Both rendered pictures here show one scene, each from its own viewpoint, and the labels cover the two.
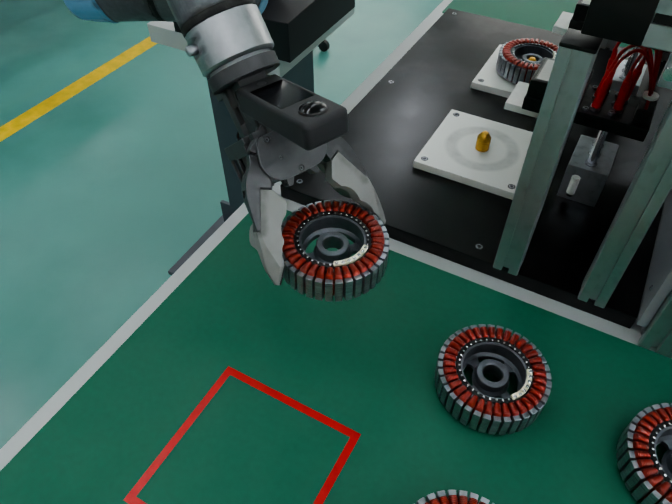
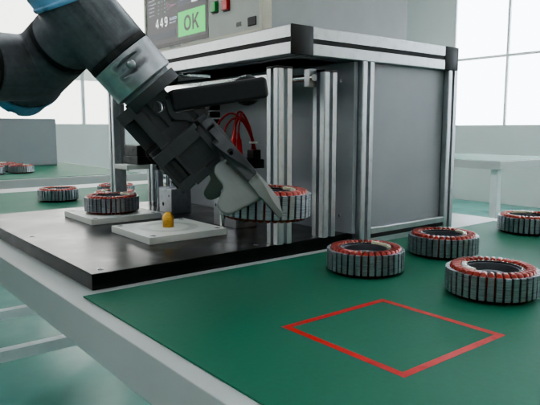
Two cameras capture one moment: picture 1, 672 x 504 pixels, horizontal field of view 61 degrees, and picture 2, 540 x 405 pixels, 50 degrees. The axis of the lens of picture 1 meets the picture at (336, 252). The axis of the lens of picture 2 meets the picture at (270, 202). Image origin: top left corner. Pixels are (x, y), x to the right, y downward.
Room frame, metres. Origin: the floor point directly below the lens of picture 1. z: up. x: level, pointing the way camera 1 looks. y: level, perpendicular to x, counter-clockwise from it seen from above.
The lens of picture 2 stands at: (0.12, 0.66, 0.96)
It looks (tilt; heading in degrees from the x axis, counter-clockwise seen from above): 7 degrees down; 292
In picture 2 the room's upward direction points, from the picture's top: straight up
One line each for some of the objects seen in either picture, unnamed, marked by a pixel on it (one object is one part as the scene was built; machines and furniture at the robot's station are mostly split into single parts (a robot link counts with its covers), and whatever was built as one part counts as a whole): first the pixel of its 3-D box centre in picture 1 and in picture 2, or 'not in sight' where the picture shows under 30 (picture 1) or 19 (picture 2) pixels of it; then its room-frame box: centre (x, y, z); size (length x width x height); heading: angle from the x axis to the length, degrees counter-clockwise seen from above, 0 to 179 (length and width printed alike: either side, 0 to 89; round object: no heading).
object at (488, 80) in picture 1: (527, 75); (112, 214); (0.89, -0.33, 0.78); 0.15 x 0.15 x 0.01; 61
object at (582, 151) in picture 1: (587, 169); (235, 210); (0.60, -0.34, 0.80); 0.08 x 0.05 x 0.06; 151
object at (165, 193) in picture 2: (620, 86); (173, 198); (0.82, -0.45, 0.80); 0.08 x 0.05 x 0.06; 151
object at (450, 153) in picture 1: (481, 151); (168, 230); (0.67, -0.21, 0.78); 0.15 x 0.15 x 0.01; 61
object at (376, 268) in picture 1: (332, 248); (265, 202); (0.39, 0.00, 0.87); 0.11 x 0.11 x 0.04
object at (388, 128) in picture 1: (513, 122); (145, 229); (0.77, -0.28, 0.76); 0.64 x 0.47 x 0.02; 151
